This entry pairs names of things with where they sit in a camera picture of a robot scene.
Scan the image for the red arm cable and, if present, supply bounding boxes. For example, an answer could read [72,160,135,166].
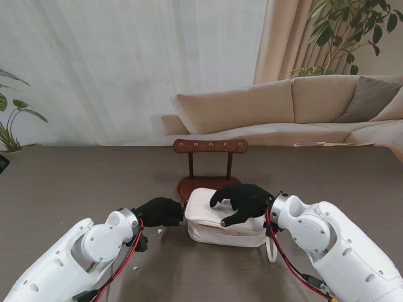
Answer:
[266,206,341,302]
[91,218,145,302]

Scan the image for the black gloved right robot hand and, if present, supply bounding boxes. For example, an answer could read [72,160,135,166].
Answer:
[210,183,275,227]

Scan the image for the tall dark-leaf houseplant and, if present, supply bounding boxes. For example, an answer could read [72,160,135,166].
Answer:
[291,0,403,78]

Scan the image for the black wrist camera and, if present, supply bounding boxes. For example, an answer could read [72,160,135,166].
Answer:
[263,219,277,237]
[135,233,149,253]

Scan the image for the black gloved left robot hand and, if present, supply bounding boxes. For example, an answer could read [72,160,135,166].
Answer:
[135,197,185,228]

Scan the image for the broad-leaf green houseplant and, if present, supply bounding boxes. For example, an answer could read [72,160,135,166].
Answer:
[0,69,48,152]

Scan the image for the brown wooden necklace stand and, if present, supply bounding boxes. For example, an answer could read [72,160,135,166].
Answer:
[173,138,249,202]

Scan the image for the beige sofa cushion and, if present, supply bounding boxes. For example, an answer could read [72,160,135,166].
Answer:
[370,94,403,123]

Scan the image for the red left arm cable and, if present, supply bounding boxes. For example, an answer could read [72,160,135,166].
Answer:
[91,218,145,302]

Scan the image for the cream white zipper bag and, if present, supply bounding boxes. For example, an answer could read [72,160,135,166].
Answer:
[184,187,278,262]

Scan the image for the beige sofa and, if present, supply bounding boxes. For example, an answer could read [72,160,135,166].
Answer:
[162,74,403,152]

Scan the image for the white sheer curtain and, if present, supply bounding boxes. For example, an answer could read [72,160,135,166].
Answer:
[0,0,268,147]

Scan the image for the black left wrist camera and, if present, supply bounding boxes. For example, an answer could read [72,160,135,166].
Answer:
[135,233,149,253]

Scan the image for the grey sofa cushion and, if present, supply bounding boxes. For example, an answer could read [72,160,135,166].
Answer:
[335,75,403,123]

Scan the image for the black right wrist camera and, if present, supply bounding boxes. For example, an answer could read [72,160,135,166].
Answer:
[263,219,277,237]

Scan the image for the beige pleated curtain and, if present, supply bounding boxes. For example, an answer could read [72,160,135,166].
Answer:
[253,0,403,85]

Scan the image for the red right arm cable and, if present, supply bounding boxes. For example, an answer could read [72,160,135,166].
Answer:
[266,206,341,302]

